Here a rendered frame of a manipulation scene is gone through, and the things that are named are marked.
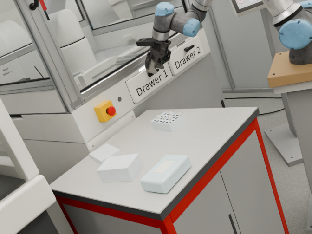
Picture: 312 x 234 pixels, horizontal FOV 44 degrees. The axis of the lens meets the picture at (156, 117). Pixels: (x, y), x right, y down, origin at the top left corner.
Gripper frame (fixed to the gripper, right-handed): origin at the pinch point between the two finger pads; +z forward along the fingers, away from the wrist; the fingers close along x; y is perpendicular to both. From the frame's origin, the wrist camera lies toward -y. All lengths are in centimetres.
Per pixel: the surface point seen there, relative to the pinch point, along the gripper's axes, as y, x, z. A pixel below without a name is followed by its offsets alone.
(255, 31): -9, 170, 49
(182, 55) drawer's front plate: 0.8, 27.2, 3.2
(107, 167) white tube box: 29, -62, -8
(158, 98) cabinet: 6.2, 1.7, 14.0
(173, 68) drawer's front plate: 2.4, 17.9, 5.5
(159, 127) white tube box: 26.8, -28.9, -1.6
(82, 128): 0.6, -45.5, 6.0
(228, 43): -30, 172, 73
